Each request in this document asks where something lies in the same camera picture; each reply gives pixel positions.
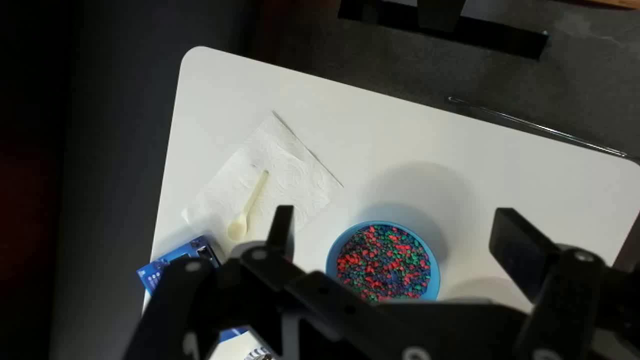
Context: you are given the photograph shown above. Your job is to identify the white plastic spoon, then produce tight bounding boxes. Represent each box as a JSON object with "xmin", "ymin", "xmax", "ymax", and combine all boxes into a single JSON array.
[{"xmin": 226, "ymin": 168, "xmax": 273, "ymax": 241}]

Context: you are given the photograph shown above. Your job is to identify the blue snack box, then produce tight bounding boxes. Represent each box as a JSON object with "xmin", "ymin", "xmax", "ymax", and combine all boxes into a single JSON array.
[{"xmin": 137, "ymin": 234, "xmax": 283, "ymax": 360}]

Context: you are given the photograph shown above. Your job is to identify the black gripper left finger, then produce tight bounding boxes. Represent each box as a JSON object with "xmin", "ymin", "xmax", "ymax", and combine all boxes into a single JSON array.
[{"xmin": 123, "ymin": 204, "xmax": 403, "ymax": 360}]

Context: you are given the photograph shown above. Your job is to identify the blue plastic bowl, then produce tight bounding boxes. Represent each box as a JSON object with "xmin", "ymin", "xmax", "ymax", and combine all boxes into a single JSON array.
[{"xmin": 325, "ymin": 222, "xmax": 449, "ymax": 306}]

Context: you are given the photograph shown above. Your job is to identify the colourful beads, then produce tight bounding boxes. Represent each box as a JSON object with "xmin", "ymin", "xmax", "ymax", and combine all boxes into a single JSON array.
[{"xmin": 334, "ymin": 227, "xmax": 432, "ymax": 302}]

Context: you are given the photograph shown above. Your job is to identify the black metal frame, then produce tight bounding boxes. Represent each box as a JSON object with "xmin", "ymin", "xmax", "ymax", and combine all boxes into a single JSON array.
[{"xmin": 336, "ymin": 0, "xmax": 552, "ymax": 63}]

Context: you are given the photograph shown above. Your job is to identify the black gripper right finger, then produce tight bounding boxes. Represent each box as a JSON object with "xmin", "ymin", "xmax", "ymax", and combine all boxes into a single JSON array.
[{"xmin": 489, "ymin": 207, "xmax": 640, "ymax": 360}]

